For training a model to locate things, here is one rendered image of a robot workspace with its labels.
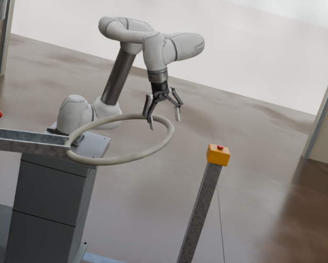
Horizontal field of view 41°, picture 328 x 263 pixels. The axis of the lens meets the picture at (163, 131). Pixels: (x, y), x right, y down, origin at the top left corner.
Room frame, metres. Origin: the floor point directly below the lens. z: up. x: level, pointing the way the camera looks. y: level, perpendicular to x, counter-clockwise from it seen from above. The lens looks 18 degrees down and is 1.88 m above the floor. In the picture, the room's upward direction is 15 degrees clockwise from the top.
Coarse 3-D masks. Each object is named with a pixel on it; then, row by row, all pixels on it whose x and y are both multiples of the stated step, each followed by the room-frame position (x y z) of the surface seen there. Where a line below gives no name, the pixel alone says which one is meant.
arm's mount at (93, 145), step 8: (88, 136) 2.61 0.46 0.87; (96, 136) 2.65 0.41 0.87; (104, 136) 2.68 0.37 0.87; (80, 144) 2.47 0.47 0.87; (88, 144) 2.50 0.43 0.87; (96, 144) 2.53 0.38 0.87; (104, 144) 2.57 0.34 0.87; (80, 152) 2.36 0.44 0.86; (88, 152) 2.39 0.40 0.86; (96, 152) 2.42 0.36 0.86; (104, 152) 2.53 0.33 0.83; (64, 160) 2.31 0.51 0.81
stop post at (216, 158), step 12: (216, 156) 2.38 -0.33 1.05; (228, 156) 2.38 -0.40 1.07; (216, 168) 2.40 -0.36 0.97; (204, 180) 2.40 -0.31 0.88; (216, 180) 2.40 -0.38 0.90; (204, 192) 2.40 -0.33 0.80; (204, 204) 2.40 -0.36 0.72; (192, 216) 2.41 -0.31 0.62; (204, 216) 2.40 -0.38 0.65; (192, 228) 2.40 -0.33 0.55; (192, 240) 2.40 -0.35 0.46; (180, 252) 2.43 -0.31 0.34; (192, 252) 2.40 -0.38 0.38
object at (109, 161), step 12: (96, 120) 1.97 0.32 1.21; (108, 120) 1.99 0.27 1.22; (120, 120) 2.01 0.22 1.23; (156, 120) 1.94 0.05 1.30; (168, 120) 1.90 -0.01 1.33; (72, 132) 1.86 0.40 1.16; (168, 132) 1.75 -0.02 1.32; (156, 144) 1.65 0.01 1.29; (72, 156) 1.61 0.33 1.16; (120, 156) 1.57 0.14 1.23; (132, 156) 1.57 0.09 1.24; (144, 156) 1.59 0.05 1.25
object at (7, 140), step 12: (0, 132) 1.68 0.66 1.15; (12, 132) 1.70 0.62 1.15; (24, 132) 1.71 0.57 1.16; (0, 144) 1.58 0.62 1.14; (12, 144) 1.60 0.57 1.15; (24, 144) 1.61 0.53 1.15; (36, 144) 1.63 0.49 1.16; (48, 144) 1.64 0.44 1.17; (60, 144) 1.76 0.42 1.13; (60, 156) 1.66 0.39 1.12
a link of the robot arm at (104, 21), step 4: (104, 16) 2.35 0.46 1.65; (108, 16) 2.34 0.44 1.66; (116, 16) 2.38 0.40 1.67; (100, 20) 2.33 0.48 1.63; (104, 20) 2.29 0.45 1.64; (108, 20) 2.27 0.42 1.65; (112, 20) 2.26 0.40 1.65; (116, 20) 2.27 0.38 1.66; (120, 20) 2.32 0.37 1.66; (124, 20) 2.34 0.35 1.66; (100, 24) 2.31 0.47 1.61; (104, 24) 2.27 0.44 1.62; (124, 24) 2.33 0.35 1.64; (100, 28) 2.30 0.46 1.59; (104, 28) 2.26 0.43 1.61; (100, 32) 2.34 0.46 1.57; (104, 32) 2.26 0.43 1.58; (104, 36) 2.30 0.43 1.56
